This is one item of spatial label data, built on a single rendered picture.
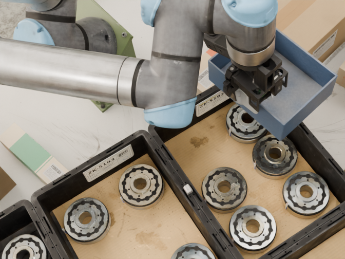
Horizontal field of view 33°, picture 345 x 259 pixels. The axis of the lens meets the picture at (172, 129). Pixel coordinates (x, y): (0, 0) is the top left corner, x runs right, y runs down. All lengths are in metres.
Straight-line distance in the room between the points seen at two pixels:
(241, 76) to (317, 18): 0.61
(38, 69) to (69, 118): 0.72
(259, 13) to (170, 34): 0.13
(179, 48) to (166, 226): 0.59
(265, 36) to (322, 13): 0.73
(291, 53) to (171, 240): 0.49
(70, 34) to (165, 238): 0.52
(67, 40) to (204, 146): 0.41
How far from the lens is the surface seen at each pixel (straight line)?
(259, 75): 0.93
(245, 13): 0.79
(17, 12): 2.82
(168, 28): 0.83
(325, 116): 1.59
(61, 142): 1.60
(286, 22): 1.54
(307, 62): 1.17
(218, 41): 1.00
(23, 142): 1.56
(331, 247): 1.33
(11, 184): 1.57
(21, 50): 0.94
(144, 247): 1.32
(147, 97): 0.85
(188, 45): 0.84
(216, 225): 1.22
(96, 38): 1.46
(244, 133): 1.37
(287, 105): 1.16
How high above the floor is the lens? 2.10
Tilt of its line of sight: 64 degrees down
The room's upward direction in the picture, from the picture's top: 11 degrees counter-clockwise
